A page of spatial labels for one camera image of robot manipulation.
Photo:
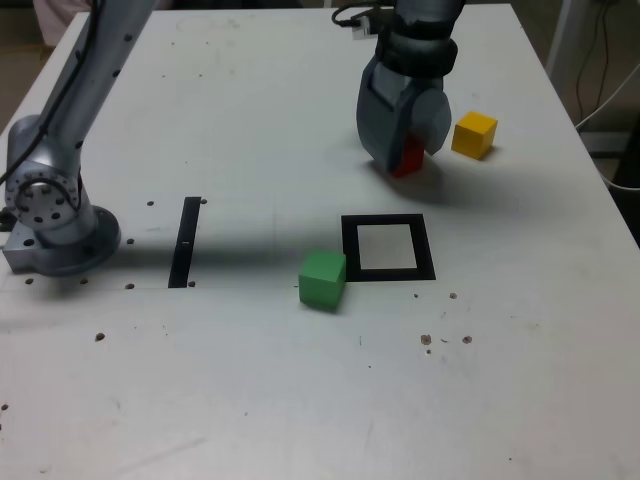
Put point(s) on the black tape square outline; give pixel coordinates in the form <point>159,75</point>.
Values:
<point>350,250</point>

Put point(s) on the red cube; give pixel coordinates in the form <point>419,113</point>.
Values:
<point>411,160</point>

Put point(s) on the black tape strip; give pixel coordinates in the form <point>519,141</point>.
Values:
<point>184,242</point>

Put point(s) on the green cube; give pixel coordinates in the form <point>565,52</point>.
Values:
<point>322,280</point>

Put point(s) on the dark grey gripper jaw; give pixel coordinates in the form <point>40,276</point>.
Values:
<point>380,115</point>

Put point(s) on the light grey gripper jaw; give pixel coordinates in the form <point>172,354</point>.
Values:
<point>430,117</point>

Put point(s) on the yellow cube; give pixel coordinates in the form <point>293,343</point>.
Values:
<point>472,135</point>

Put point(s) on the white metal frame post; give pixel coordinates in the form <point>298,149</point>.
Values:
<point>560,40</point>

